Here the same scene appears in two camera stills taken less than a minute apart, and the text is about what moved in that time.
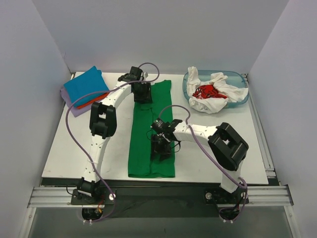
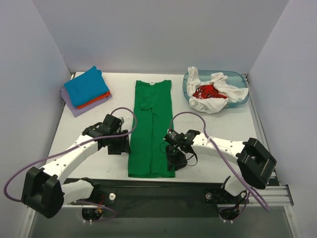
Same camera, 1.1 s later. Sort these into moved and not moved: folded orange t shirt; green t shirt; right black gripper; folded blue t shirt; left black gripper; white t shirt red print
Moved: left black gripper; right black gripper
Not moved: folded blue t shirt; folded orange t shirt; green t shirt; white t shirt red print
